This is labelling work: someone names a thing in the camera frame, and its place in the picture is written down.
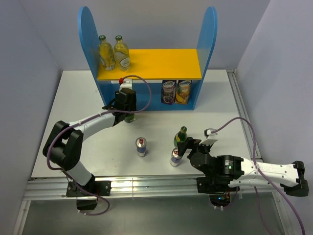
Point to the green glass bottle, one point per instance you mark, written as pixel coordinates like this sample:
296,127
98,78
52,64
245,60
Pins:
180,136
129,118

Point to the yellow pineapple juice carton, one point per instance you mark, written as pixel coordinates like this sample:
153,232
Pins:
183,91

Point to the aluminium side rail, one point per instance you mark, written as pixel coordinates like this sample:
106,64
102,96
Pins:
241,109

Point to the clear water bottle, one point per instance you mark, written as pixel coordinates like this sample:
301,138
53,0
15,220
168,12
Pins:
106,54
121,53

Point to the blue and yellow shelf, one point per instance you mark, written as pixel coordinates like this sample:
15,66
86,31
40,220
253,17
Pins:
154,65

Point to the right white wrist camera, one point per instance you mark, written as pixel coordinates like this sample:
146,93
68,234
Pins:
211,137

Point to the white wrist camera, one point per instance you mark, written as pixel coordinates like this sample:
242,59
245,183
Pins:
211,137
125,83

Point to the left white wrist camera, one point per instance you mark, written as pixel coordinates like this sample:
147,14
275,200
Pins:
125,83

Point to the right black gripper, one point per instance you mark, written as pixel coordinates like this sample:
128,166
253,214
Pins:
190,143

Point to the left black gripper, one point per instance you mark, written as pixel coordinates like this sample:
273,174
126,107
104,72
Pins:
132,105

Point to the aluminium mounting rail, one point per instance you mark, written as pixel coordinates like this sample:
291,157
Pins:
127,187

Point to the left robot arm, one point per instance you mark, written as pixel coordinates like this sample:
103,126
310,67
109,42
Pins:
64,144

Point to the purple juice carton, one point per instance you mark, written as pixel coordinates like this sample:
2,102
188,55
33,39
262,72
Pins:
168,91

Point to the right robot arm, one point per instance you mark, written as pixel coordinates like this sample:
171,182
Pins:
230,173

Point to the red bull can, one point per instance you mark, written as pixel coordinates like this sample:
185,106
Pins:
141,146
175,158

